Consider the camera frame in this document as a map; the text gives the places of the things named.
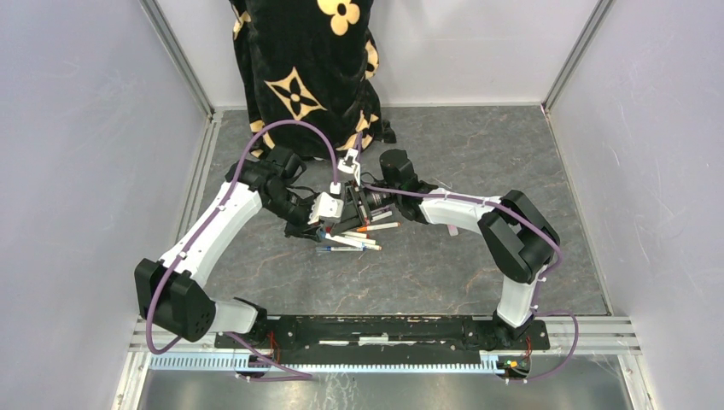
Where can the orange capped white marker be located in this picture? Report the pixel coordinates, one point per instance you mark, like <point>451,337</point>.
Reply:
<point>378,227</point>

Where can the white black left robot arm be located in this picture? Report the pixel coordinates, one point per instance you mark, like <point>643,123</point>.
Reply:
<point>170,290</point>

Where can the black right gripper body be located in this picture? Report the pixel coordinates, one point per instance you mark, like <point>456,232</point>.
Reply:
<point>370,201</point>

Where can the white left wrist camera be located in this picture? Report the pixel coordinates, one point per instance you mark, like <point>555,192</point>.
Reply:
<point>326,208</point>

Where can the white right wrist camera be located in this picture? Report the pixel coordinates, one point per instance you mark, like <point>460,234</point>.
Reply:
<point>349,163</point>

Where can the black floral blanket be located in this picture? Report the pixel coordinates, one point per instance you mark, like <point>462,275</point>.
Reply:
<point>313,62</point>

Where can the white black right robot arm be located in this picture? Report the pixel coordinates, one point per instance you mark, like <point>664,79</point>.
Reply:
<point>523,244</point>

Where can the blue capped white marker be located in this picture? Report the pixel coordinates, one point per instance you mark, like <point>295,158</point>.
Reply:
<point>350,242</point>

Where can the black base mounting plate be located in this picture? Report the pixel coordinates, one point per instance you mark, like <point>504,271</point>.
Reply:
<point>392,339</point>

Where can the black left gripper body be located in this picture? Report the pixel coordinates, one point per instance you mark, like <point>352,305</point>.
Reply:
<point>297,223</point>

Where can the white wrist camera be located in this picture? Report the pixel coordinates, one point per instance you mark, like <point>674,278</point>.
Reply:
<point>326,208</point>
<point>349,163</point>

